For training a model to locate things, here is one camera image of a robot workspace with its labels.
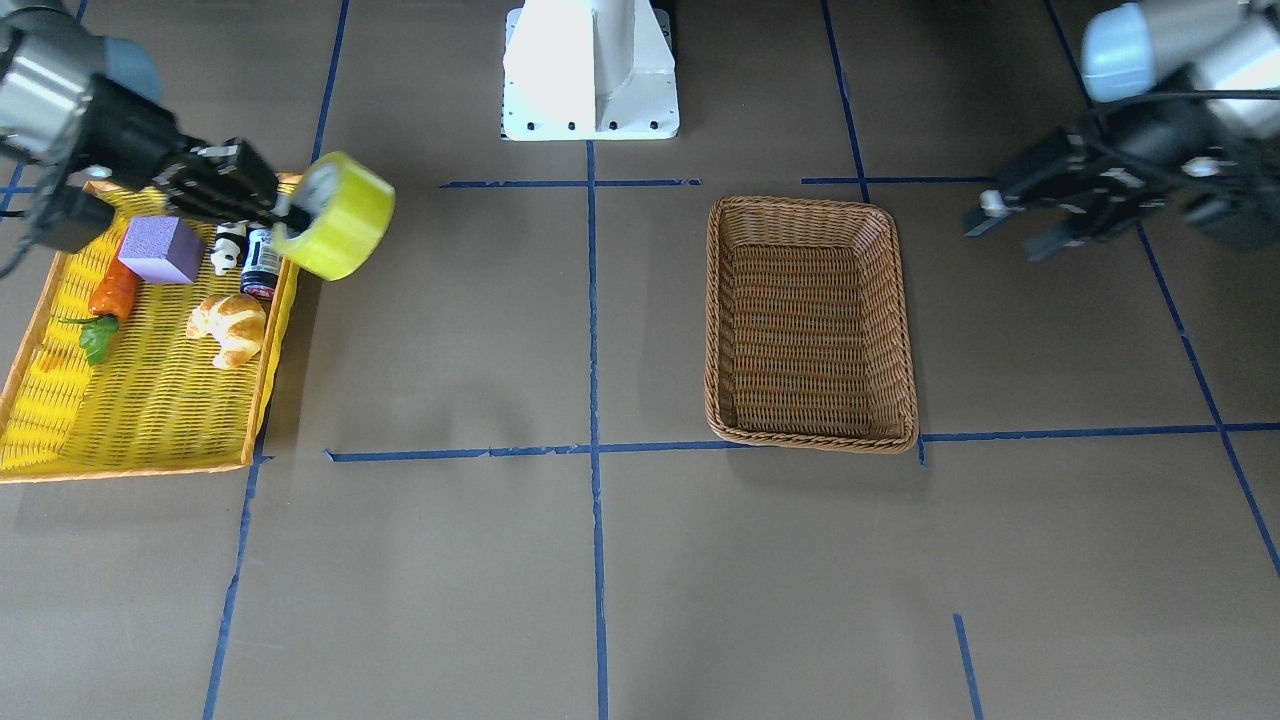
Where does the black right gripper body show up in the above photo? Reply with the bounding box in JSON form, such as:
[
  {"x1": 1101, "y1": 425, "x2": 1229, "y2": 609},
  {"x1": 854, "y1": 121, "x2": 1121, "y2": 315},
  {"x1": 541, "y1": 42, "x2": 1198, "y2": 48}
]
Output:
[{"x1": 76, "y1": 78, "x2": 282, "y2": 225}]

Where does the yellow plastic basket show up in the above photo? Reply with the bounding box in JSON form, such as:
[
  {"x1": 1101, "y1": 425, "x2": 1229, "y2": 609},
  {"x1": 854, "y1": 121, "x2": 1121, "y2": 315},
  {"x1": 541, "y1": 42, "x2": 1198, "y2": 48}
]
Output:
[{"x1": 1, "y1": 181, "x2": 300, "y2": 483}]

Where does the purple foam cube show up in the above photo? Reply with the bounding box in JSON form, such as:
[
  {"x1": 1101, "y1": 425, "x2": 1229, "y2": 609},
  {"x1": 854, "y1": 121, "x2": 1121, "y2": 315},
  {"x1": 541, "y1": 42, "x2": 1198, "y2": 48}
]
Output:
[{"x1": 116, "y1": 217, "x2": 204, "y2": 284}]

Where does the yellow tape roll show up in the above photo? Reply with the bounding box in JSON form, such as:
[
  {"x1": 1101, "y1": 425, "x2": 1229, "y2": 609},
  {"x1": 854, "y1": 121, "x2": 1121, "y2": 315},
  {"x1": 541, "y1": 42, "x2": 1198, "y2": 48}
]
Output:
[{"x1": 271, "y1": 151, "x2": 396, "y2": 281}]

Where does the toy carrot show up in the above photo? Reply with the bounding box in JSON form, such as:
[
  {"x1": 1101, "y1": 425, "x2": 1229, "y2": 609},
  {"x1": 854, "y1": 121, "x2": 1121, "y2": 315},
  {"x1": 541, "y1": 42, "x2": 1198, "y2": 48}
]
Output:
[{"x1": 58, "y1": 258, "x2": 140, "y2": 366}]

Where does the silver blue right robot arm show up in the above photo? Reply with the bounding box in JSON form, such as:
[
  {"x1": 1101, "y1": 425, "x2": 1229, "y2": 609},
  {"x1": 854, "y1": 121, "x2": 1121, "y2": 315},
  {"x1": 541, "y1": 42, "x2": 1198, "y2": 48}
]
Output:
[{"x1": 1, "y1": 1, "x2": 312, "y2": 252}]

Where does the small panda figure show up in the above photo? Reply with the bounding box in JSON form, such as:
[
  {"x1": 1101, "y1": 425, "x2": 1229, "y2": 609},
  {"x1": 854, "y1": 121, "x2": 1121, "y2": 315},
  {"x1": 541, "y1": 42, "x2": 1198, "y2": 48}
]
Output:
[{"x1": 207, "y1": 222, "x2": 248, "y2": 275}]

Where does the brown wicker basket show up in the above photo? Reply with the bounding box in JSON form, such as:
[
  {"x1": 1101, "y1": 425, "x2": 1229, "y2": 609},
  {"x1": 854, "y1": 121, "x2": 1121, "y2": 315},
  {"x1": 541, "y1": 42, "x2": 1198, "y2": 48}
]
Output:
[{"x1": 704, "y1": 195, "x2": 920, "y2": 454}]

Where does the small black labelled can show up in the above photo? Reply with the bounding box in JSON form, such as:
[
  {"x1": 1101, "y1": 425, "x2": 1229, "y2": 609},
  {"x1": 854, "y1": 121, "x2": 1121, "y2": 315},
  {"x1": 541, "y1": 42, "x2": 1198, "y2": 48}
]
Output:
[{"x1": 239, "y1": 225, "x2": 282, "y2": 301}]

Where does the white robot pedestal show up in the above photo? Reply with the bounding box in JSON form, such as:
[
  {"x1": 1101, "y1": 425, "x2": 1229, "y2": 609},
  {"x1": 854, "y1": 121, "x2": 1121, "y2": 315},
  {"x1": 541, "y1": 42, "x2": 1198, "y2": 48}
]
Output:
[{"x1": 500, "y1": 1, "x2": 681, "y2": 142}]

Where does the toy croissant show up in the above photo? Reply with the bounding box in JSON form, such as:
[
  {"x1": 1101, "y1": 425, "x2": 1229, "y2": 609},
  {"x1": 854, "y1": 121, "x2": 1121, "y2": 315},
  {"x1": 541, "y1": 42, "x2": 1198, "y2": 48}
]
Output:
[{"x1": 186, "y1": 293, "x2": 268, "y2": 370}]

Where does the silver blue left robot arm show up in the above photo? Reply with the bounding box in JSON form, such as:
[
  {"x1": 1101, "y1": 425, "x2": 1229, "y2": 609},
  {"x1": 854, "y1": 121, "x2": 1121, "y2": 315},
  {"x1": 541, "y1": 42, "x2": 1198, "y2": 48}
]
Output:
[{"x1": 964, "y1": 1, "x2": 1279, "y2": 263}]

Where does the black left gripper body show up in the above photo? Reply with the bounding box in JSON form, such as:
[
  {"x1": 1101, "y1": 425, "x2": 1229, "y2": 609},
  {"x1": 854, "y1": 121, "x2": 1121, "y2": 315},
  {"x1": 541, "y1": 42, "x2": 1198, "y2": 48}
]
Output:
[{"x1": 991, "y1": 95, "x2": 1277, "y2": 251}]

